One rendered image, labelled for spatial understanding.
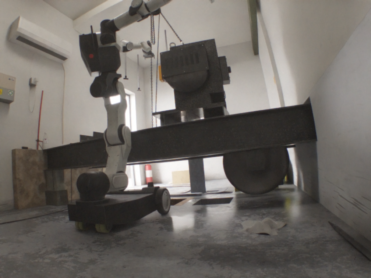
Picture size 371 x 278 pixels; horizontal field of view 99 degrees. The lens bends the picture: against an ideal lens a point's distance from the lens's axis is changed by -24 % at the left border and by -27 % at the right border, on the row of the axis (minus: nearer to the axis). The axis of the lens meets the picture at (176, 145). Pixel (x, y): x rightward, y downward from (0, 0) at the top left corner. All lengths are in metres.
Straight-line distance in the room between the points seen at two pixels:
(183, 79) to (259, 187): 1.21
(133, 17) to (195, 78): 0.87
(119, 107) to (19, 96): 1.59
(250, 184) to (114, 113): 1.30
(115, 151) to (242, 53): 3.82
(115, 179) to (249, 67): 3.84
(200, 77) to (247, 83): 2.60
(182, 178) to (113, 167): 2.76
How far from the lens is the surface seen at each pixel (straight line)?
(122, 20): 1.41
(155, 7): 1.35
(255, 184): 1.91
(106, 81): 1.46
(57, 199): 2.48
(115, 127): 1.51
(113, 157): 1.49
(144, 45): 2.21
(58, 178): 2.50
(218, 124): 1.49
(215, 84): 2.02
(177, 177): 4.12
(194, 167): 2.52
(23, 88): 2.86
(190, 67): 1.99
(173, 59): 2.07
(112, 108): 1.57
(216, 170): 4.27
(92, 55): 1.54
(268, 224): 1.06
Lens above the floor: 0.35
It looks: 6 degrees up
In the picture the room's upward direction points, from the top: 5 degrees counter-clockwise
